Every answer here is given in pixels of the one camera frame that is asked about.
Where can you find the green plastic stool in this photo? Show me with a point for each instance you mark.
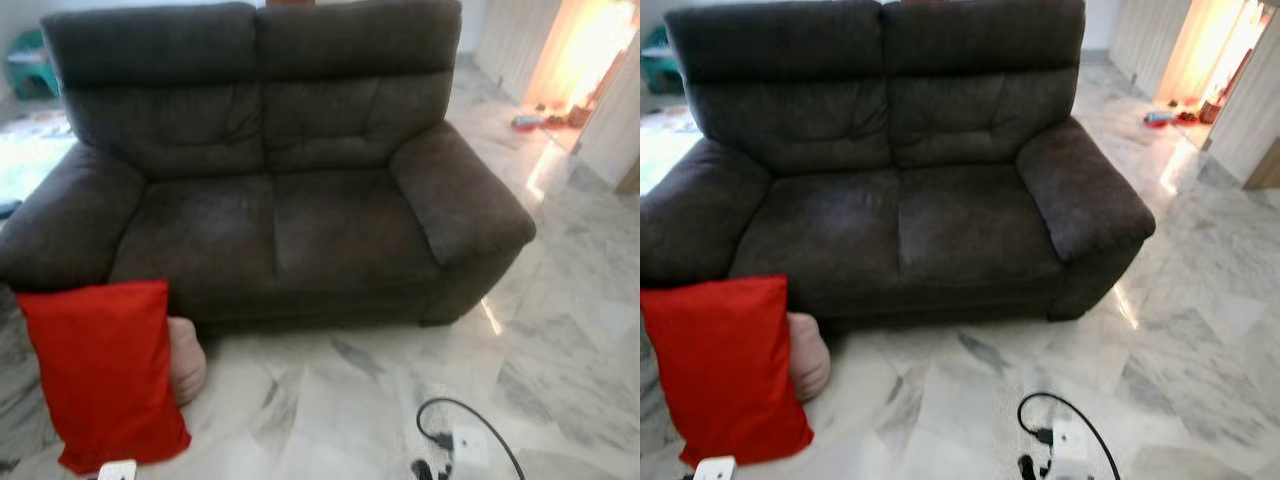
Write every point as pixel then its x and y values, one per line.
pixel 660 65
pixel 30 65

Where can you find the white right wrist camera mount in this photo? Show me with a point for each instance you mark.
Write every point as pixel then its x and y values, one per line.
pixel 1071 441
pixel 470 447

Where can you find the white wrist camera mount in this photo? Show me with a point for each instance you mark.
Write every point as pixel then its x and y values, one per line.
pixel 118 471
pixel 470 447
pixel 715 469
pixel 1071 441

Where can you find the red and blue bowl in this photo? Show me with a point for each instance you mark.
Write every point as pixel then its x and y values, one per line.
pixel 525 123
pixel 1158 119

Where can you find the colourful play mat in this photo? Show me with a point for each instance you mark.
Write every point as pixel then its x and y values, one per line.
pixel 30 155
pixel 660 150

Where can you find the dark grey two-seat sofa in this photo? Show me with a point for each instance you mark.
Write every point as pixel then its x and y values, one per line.
pixel 300 200
pixel 900 200

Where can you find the white door panel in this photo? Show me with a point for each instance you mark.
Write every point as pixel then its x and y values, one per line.
pixel 1250 100
pixel 615 120

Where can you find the brown pot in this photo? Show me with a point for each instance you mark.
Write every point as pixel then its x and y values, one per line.
pixel 580 116
pixel 1210 112

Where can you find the brown wooden furniture piece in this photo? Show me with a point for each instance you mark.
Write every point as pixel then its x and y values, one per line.
pixel 290 3

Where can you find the pink pillow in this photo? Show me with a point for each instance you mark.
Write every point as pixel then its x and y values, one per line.
pixel 188 360
pixel 812 355

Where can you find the cream slatted folding door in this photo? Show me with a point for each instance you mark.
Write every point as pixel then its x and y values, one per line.
pixel 510 40
pixel 1140 40

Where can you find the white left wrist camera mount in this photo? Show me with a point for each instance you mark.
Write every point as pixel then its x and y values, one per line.
pixel 118 471
pixel 715 469

